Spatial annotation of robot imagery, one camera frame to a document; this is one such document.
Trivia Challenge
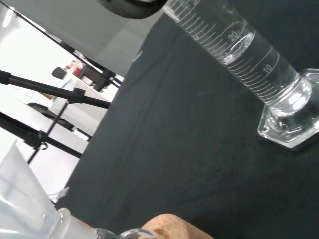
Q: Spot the small round-bottom glass flask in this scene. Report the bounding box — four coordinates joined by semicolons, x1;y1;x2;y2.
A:
57;207;160;239

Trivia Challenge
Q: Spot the black bench cloth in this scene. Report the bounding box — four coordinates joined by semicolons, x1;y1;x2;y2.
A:
56;0;319;239

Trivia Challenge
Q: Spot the cork ring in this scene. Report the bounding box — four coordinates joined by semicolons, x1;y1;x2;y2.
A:
142;213;215;239

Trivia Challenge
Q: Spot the clear cloth clip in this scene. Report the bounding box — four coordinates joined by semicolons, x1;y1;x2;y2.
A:
58;186;71;200

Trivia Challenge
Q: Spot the translucent plastic funnel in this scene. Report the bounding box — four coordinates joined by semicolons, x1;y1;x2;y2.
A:
0;139;73;239

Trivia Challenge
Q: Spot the black tripod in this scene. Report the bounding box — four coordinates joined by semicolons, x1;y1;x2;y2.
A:
0;69;112;165

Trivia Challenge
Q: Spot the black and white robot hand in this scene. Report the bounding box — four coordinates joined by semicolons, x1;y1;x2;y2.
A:
96;0;168;20

